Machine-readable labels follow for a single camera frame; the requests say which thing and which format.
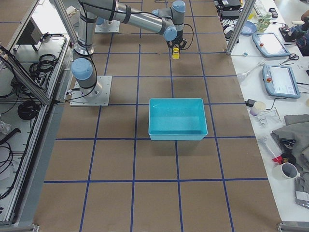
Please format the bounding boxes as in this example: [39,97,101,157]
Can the white mug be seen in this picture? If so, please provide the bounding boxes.
[272,162,300,180]

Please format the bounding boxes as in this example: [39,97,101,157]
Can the far teach pendant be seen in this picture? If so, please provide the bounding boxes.
[252,33,290,58]

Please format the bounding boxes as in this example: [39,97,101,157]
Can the light blue plastic bin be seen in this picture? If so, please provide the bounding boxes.
[148,98,208,141]

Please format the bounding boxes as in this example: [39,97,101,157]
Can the black scissors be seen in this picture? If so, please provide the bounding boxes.
[280,53,299,65]

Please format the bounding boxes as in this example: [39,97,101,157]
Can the aluminium frame post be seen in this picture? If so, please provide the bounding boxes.
[226,0,256,55]

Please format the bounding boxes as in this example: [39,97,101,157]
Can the grey cloth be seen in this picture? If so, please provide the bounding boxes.
[271,114,309,172]

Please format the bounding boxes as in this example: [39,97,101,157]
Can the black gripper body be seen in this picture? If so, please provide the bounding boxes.
[167,37,187,50]

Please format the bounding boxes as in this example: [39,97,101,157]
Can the near teach pendant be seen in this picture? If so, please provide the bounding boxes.
[262,65,300,99]

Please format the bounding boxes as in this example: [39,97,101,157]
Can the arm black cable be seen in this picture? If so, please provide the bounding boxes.
[180,23,195,51]

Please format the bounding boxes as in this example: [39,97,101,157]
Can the yellow beetle toy car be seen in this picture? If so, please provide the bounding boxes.
[172,47,180,60]

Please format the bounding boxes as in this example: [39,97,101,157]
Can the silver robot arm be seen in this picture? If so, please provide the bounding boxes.
[71,0,187,99]
[96,17,114,28]

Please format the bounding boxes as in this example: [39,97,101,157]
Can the teach pendant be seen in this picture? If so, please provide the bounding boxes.
[252,33,290,58]
[262,65,300,99]

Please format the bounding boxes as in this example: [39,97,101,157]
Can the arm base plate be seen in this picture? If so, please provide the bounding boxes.
[95,20,120,34]
[70,75,112,107]

